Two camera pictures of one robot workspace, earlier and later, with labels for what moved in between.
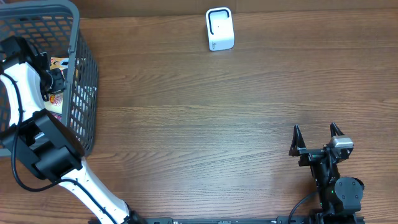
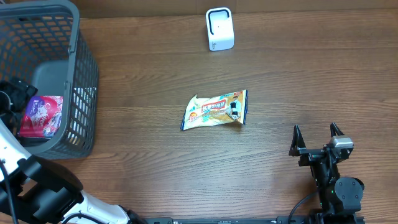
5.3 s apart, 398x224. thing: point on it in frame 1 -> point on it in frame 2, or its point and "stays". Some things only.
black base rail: [339, 219] stays
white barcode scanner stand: [220, 29] stays
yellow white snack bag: [55, 104] -> [222, 109]
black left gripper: [60, 84] -> [20, 90]
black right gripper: [297, 148] stays
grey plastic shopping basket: [54, 26] stays
